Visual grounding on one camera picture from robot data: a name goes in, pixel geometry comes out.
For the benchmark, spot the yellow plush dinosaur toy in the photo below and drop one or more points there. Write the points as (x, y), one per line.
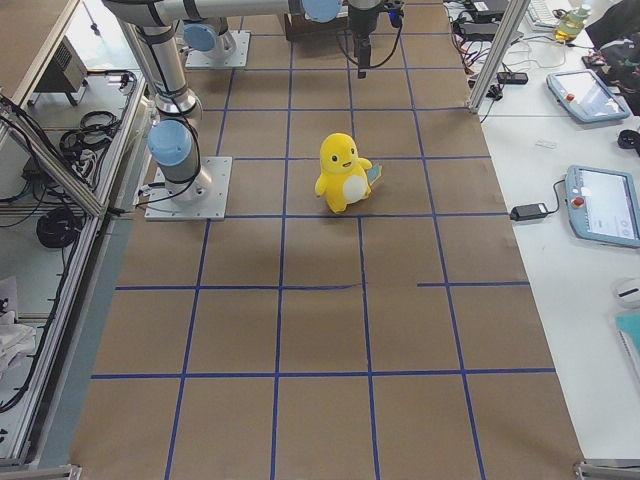
(345, 178)

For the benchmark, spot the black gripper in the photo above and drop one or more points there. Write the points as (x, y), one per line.
(361, 22)

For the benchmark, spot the blue teach pendant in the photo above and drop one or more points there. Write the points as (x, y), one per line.
(602, 205)
(586, 97)

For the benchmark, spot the aluminium frame post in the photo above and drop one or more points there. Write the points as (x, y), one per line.
(512, 18)

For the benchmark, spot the blue teach pendant far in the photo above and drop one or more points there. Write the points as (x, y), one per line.
(586, 97)

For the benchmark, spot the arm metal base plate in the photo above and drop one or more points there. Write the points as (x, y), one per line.
(197, 60)
(205, 199)

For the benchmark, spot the yellow liquid bottle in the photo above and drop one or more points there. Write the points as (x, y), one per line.
(572, 23)

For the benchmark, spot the black power adapter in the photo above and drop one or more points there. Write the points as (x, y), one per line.
(528, 212)

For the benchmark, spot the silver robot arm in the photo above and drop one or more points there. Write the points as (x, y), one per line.
(210, 36)
(153, 25)

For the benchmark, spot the blue teach pendant near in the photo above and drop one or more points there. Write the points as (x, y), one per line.
(602, 205)

